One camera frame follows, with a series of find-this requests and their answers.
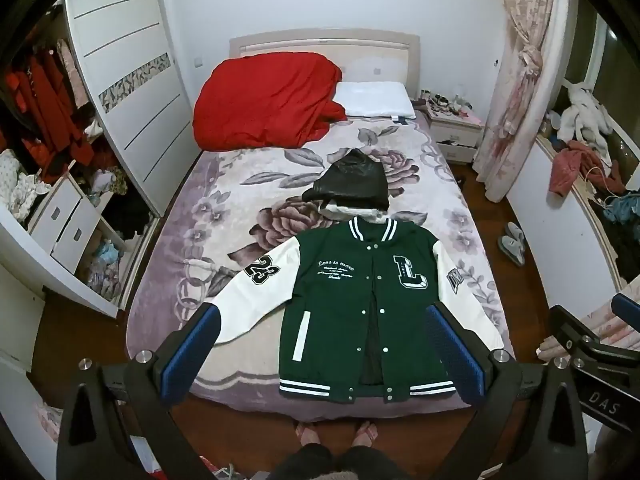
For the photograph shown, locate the person's feet in sandals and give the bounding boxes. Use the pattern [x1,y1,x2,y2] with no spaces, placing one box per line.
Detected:
[352,420,378,448]

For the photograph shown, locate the white pillow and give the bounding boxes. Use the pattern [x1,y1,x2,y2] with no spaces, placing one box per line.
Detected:
[332,81,417,122]

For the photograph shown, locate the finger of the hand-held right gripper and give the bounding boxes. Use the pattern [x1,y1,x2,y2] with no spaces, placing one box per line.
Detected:
[611,292,640,323]
[547,304,640,362]

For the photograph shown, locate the pile of folded clothes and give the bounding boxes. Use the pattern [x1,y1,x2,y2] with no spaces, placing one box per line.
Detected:
[85,240,123,301]

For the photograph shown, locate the pink red garment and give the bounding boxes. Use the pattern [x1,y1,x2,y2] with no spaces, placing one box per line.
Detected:
[549,141,608,198]

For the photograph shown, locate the person's left leg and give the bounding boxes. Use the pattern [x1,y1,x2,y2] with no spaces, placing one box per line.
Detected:
[272,442,333,480]

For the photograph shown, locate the grey slipper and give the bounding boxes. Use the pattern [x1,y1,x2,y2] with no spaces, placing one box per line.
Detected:
[504,222,527,250]
[497,237,527,266]

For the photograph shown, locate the white bay window cabinet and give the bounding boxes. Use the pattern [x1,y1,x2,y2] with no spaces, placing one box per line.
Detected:
[505,135,640,306]

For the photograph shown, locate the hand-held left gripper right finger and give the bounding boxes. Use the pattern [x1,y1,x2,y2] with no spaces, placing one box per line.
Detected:
[424,302,587,480]

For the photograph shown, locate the white plush cloth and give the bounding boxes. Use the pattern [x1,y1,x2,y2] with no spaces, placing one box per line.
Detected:
[557,82,613,161]

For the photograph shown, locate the green varsity jacket white sleeves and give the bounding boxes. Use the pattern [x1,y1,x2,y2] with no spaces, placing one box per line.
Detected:
[210,216,506,405]

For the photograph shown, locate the purple floral blanket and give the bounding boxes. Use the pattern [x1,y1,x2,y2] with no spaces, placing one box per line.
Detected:
[125,110,512,423]

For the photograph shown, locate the white nightstand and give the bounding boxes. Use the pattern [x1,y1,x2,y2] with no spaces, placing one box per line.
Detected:
[425,110,485,165]

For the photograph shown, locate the red hanging clothes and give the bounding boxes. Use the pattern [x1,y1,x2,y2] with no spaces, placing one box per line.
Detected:
[5,45,96,181]

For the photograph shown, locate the person's leg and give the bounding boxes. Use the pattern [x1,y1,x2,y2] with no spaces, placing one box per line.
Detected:
[272,442,333,480]
[340,442,416,480]

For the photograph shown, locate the red quilt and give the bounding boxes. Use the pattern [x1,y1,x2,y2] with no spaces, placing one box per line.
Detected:
[192,51,348,152]

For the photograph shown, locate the black leather jacket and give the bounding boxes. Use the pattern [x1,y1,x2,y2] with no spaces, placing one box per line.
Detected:
[302,149,391,222]

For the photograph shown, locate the bed with beige headboard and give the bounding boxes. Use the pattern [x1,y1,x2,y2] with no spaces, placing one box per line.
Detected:
[125,30,512,423]

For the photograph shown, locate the white patterned cloth pile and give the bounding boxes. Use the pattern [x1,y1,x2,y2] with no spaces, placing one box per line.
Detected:
[0,150,51,221]

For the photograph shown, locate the pink floral curtain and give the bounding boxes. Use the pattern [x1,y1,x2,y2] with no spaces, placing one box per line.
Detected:
[472,0,571,203]

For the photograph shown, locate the teal cloth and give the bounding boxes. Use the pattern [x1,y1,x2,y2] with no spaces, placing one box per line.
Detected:
[602,195,640,226]

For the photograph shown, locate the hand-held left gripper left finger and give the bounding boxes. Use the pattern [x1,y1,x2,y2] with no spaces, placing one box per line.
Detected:
[56,302,222,480]

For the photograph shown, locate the small items on nightstand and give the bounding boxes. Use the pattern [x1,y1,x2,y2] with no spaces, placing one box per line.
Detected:
[417,89,473,116]

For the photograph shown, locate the white wardrobe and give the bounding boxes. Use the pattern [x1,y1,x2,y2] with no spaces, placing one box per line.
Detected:
[0,0,196,411]

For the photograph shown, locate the person's right leg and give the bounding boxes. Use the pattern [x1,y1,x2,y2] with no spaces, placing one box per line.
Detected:
[340,442,416,480]

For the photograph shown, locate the pink slipper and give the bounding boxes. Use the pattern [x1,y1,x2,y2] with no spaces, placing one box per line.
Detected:
[295,420,321,448]

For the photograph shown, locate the window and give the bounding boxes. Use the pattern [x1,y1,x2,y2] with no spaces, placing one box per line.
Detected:
[562,0,640,151]

